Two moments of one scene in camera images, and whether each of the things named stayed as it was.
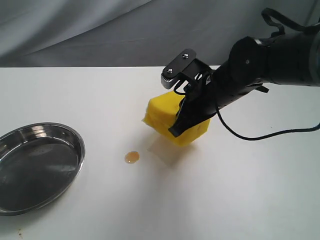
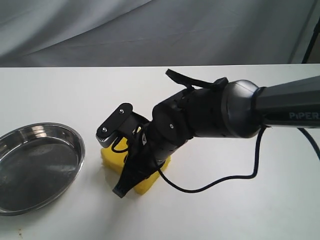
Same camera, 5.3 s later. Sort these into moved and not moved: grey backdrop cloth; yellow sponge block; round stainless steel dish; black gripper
Moved: yellow sponge block; black gripper
Not moved: round stainless steel dish; grey backdrop cloth
